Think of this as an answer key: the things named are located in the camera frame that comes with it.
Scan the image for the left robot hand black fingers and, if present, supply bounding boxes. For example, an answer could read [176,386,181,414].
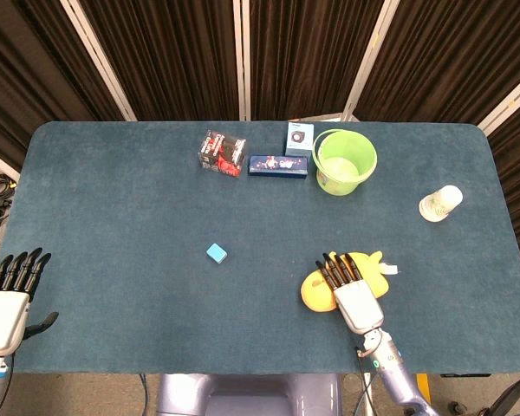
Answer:
[0,247,60,356]

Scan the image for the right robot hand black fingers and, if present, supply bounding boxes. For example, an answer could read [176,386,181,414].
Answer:
[315,253,385,335]

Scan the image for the yellow plush duck toy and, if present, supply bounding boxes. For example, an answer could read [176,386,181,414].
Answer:
[300,250,400,313]

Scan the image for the grey robot base torso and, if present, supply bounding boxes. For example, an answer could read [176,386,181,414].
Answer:
[155,373,343,416]

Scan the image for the yellow floor object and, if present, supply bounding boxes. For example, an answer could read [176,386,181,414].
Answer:
[415,373,430,402]

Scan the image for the white plastic cup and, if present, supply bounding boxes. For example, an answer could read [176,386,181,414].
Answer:
[418,185,464,224]

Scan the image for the small blue white block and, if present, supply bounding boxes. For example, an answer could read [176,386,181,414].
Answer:
[205,243,228,264]

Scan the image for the teal felt table cover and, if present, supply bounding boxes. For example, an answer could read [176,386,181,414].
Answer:
[0,120,520,376]

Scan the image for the dark blue rectangular box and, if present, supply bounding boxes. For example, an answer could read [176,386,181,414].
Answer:
[247,154,309,179]

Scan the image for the light blue speaker box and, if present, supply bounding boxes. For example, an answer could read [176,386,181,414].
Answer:
[284,121,316,158]

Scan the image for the red black box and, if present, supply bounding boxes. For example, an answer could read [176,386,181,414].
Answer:
[198,129,249,179]

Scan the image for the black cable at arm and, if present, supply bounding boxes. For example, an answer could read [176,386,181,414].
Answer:
[354,345,376,416]

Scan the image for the green plastic bucket with handle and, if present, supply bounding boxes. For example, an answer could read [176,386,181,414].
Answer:
[312,128,379,197]

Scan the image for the white partition frame post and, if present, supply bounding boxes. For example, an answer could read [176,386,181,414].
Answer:
[232,0,251,122]
[341,0,400,123]
[60,0,138,122]
[0,145,22,182]
[478,64,520,132]

